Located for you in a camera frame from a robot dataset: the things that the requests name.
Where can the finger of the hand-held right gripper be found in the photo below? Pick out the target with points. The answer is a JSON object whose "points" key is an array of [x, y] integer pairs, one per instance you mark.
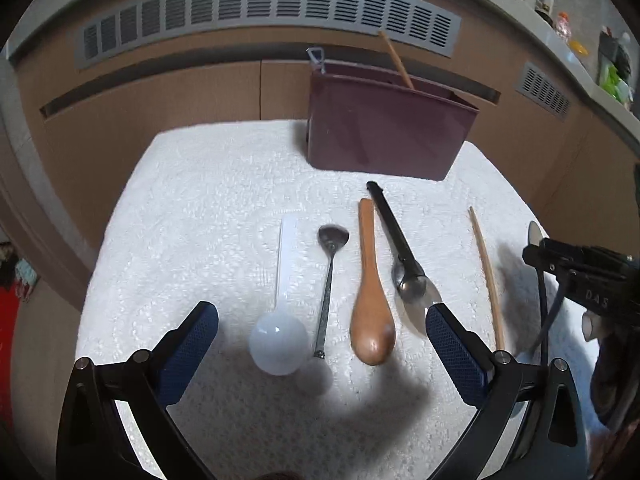
{"points": [[540, 261], [555, 247]]}

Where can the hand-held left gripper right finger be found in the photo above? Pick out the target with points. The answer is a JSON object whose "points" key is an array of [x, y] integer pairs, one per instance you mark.
{"points": [[455, 355]]}

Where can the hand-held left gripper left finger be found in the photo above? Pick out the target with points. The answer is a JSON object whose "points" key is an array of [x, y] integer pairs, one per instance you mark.
{"points": [[190, 355]]}

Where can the wooden chopstick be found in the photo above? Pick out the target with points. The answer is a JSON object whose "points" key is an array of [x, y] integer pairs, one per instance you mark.
{"points": [[397, 62], [487, 275]]}

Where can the wooden spoon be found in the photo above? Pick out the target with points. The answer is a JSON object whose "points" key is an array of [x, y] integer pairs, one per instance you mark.
{"points": [[372, 330]]}

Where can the white plastic spoon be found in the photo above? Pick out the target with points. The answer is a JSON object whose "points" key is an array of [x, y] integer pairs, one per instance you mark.
{"points": [[277, 345]]}

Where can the small dark metal spoon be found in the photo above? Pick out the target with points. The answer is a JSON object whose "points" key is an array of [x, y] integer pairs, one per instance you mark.
{"points": [[332, 237]]}

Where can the maroon plastic utensil holder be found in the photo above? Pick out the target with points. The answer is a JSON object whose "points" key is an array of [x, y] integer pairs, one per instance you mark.
{"points": [[380, 130]]}

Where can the person's right forearm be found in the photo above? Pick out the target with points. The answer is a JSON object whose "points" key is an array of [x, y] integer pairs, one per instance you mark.
{"points": [[617, 380]]}

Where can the person's right hand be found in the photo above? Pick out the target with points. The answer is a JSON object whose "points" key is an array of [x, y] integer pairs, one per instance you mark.
{"points": [[594, 325]]}

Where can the white textured towel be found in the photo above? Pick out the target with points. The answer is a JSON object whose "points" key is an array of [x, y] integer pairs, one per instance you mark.
{"points": [[200, 220]]}

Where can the small grey vent grille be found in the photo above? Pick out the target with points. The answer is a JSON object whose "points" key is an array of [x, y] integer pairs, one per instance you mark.
{"points": [[544, 91]]}

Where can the green bag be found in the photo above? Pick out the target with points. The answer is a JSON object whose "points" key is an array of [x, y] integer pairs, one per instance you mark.
{"points": [[612, 77]]}

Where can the red object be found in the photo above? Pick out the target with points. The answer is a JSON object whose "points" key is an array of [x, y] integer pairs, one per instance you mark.
{"points": [[9, 350]]}

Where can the yellow object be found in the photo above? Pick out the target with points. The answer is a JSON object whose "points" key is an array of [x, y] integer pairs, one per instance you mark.
{"points": [[579, 48]]}

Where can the bottle with orange cap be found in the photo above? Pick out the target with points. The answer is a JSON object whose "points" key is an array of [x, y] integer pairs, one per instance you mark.
{"points": [[562, 25]]}

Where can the wooden cabinet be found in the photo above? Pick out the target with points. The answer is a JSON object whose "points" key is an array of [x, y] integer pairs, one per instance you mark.
{"points": [[150, 110]]}

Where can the grey peeler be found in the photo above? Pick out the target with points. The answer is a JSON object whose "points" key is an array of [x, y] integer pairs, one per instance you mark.
{"points": [[316, 57]]}

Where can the long grey vent grille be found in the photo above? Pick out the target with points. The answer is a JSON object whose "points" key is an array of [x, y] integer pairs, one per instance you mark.
{"points": [[250, 5]]}

